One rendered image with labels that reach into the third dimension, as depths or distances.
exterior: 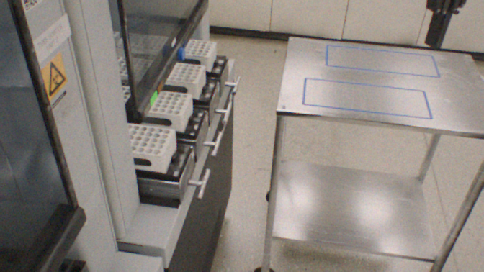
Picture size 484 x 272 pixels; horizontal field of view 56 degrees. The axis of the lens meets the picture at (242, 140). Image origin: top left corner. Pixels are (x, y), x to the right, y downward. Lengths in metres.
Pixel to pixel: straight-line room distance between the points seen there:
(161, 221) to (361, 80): 0.72
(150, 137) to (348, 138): 1.63
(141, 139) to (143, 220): 0.18
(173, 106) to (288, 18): 2.25
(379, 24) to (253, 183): 1.64
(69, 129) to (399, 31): 2.89
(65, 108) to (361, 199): 1.31
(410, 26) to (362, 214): 1.91
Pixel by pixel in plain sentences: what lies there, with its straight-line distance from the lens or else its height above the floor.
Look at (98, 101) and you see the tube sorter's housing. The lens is 0.79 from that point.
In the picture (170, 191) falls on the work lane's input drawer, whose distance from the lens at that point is 1.04.
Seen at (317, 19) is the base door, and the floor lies 0.21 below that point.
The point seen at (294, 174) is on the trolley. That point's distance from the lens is 1.83.
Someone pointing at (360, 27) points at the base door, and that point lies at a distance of 3.35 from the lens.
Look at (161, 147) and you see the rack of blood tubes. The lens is 1.04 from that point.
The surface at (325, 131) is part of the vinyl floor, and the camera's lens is 2.55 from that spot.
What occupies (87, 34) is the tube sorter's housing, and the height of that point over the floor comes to 1.20.
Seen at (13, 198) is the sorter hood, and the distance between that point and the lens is 0.59.
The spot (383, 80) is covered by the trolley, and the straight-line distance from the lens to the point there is 1.43.
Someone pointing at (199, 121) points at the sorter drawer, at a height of 0.82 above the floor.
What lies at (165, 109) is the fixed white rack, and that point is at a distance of 1.14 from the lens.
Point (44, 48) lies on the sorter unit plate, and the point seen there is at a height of 1.24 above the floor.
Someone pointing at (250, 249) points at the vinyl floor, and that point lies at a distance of 1.92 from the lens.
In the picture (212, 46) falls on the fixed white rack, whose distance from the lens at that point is 1.42.
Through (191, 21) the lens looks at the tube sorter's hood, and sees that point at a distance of 1.27.
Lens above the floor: 1.51
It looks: 39 degrees down
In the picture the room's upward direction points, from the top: 2 degrees clockwise
